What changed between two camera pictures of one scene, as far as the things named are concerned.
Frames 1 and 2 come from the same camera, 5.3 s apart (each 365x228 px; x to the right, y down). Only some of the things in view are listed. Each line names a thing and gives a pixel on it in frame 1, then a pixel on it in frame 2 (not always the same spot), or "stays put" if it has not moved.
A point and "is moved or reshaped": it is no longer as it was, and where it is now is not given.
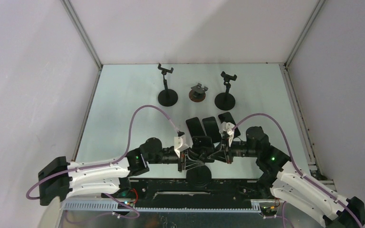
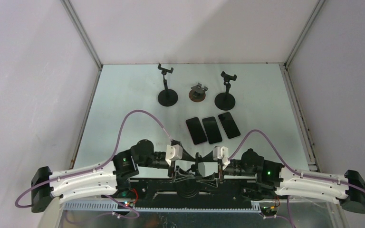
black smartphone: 226,117 stays put
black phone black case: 202,142 is moved or reshaped
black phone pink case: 195,127 stays put
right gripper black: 220,155 to 210,180
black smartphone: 211,128 stays put
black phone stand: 167,97 stays put
